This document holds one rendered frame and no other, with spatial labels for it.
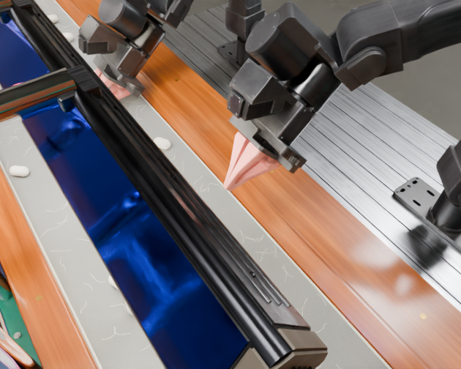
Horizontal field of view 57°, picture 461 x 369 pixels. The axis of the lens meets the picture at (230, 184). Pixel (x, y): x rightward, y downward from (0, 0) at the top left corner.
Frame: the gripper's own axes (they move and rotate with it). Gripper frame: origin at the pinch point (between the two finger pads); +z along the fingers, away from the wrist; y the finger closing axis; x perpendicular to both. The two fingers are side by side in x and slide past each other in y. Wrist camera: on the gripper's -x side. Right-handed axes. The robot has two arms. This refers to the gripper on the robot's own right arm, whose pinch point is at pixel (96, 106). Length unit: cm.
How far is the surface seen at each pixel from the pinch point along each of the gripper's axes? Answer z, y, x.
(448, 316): -15, 67, 12
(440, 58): -96, -27, 181
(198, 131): -9.8, 18.6, 7.4
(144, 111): -4.8, 5.1, 6.3
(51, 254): 15.8, 26.6, -11.4
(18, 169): 13.6, 8.3, -11.7
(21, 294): 18.3, 32.3, -16.8
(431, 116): -63, -1, 153
